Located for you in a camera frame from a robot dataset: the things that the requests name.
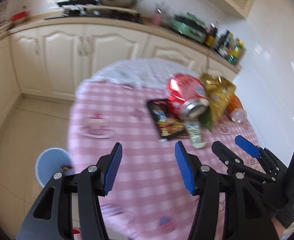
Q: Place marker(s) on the gold foil snack bag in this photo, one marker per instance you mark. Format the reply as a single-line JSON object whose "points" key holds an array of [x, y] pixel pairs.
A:
{"points": [[219, 92]]}

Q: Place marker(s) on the lower cream cabinets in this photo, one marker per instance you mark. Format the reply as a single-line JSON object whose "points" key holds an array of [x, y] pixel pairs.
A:
{"points": [[51, 58]]}

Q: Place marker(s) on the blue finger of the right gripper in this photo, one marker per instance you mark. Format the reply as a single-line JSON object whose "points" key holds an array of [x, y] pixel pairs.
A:
{"points": [[235, 164], [267, 160]]}

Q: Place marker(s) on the light blue trash bin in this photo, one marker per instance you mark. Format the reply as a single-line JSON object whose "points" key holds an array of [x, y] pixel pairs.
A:
{"points": [[50, 161]]}

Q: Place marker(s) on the white green wrapper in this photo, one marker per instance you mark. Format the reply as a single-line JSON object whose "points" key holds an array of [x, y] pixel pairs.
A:
{"points": [[194, 132]]}

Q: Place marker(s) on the red container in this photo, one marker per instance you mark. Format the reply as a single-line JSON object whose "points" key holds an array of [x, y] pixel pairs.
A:
{"points": [[19, 15]]}

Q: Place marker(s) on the pink utensil cup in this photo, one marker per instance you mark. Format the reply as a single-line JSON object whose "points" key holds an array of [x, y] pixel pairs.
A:
{"points": [[157, 17]]}

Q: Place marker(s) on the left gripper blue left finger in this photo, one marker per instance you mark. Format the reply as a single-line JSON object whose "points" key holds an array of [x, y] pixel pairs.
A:
{"points": [[50, 216]]}

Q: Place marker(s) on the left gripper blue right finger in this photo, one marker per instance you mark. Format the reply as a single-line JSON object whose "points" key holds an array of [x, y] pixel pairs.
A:
{"points": [[246, 214]]}

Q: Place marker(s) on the black gas stove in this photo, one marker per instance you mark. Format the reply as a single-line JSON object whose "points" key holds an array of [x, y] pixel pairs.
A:
{"points": [[98, 11]]}

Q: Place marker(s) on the orange soda can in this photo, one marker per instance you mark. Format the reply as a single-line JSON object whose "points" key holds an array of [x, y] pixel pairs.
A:
{"points": [[235, 110]]}

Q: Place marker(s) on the black noodle snack packet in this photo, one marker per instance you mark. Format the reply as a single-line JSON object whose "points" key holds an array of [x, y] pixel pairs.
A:
{"points": [[166, 124]]}

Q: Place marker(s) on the dark soy sauce bottle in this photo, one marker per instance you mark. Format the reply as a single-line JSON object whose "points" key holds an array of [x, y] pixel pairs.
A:
{"points": [[212, 30]]}

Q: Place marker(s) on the green electric cooker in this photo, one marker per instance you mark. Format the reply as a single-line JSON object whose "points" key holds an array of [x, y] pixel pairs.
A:
{"points": [[190, 26]]}

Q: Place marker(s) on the green yellow oil bottle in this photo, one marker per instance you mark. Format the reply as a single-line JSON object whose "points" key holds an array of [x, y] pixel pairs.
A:
{"points": [[236, 52]]}

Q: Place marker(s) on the pink checkered tablecloth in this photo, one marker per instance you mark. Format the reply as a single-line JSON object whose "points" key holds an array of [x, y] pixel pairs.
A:
{"points": [[148, 199]]}

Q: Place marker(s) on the red cola can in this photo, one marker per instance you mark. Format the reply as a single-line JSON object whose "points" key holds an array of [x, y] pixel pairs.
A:
{"points": [[187, 96]]}

